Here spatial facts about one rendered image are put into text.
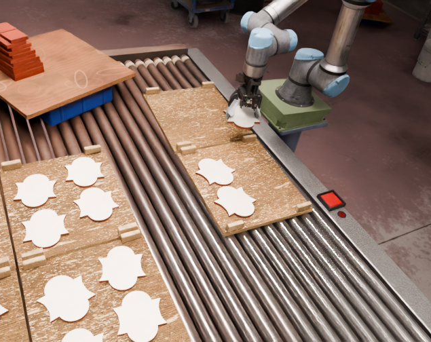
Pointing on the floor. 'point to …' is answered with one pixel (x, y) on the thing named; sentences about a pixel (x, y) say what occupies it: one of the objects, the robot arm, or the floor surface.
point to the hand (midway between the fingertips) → (241, 117)
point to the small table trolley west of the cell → (195, 7)
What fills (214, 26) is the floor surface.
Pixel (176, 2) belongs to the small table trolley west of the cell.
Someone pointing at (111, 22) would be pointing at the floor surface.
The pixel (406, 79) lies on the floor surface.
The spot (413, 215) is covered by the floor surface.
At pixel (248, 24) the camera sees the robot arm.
